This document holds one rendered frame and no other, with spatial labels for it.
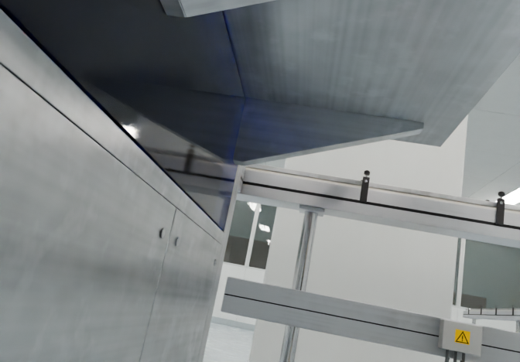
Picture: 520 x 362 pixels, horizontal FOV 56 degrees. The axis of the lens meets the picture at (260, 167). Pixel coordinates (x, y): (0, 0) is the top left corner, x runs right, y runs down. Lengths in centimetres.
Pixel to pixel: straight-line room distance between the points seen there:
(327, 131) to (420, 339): 100
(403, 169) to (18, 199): 223
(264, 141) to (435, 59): 35
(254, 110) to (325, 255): 146
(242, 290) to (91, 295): 132
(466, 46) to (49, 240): 57
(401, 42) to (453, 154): 184
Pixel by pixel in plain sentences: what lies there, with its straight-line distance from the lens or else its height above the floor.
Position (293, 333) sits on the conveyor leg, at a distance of 174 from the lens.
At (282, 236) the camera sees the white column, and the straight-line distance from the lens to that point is 234.
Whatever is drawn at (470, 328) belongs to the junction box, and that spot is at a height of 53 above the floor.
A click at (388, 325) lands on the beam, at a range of 174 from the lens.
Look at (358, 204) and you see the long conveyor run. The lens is 175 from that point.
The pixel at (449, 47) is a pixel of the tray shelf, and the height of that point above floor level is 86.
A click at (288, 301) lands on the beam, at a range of 172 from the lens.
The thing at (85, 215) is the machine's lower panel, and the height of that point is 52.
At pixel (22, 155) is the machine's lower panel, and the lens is 31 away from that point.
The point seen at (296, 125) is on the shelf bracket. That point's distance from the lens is 93.
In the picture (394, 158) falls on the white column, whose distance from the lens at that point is 246.
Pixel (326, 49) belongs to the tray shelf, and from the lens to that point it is 75.
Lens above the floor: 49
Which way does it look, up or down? 15 degrees up
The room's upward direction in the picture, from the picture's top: 11 degrees clockwise
